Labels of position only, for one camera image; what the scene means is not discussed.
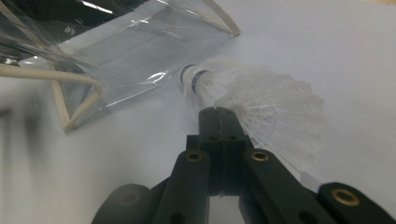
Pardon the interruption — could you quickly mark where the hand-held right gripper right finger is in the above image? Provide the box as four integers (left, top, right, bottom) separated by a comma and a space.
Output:
216, 106, 255, 197

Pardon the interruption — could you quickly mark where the clear bag with cream trim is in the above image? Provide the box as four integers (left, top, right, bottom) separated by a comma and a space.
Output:
0, 0, 242, 133

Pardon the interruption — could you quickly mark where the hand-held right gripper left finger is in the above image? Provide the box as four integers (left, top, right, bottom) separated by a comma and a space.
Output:
186, 106, 224, 198

